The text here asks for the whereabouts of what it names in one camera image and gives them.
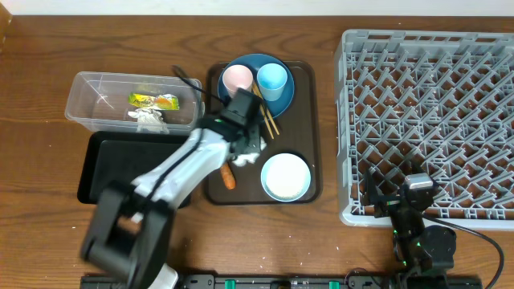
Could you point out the white paper napkin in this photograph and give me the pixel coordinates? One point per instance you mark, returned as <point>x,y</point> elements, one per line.
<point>250,154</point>

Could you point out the clear plastic bin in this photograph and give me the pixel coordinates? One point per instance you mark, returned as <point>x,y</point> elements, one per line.
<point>99,101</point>

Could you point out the pink plastic cup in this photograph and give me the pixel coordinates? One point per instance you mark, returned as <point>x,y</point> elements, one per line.
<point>236,77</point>

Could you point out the yellow orange snack wrapper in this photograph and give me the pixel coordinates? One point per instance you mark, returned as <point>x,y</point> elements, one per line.
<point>166,102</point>

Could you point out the light blue bowl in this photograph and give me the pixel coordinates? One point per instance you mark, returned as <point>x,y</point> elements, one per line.
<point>285,177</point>

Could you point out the dark blue plate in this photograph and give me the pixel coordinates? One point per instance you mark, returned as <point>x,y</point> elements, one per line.
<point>254,62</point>

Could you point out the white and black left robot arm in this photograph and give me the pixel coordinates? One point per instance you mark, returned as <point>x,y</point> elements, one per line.
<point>129,233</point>

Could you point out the brown plastic serving tray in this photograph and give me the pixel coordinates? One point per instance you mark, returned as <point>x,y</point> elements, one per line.
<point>299,135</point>

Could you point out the orange carrot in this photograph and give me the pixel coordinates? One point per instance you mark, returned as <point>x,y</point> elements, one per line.
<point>227,176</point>

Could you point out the black plastic bin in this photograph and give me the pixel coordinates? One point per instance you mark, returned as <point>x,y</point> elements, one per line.
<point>121,156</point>

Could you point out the light blue plastic cup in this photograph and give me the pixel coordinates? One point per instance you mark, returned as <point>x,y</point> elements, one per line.
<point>272,79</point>

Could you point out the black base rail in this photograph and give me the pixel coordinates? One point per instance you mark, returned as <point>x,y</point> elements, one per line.
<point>223,282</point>

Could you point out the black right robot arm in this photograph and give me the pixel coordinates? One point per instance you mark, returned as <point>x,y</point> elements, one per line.
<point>427,252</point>

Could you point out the grey dishwasher rack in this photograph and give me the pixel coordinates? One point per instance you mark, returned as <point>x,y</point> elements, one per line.
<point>442,99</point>

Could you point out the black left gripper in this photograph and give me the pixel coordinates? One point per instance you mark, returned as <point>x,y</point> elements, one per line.
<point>257,148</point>

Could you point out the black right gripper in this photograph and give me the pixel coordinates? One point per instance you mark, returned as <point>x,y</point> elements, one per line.
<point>387,203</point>

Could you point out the crumpled white paper in bin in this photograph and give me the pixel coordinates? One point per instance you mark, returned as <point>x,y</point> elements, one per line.
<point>149,120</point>

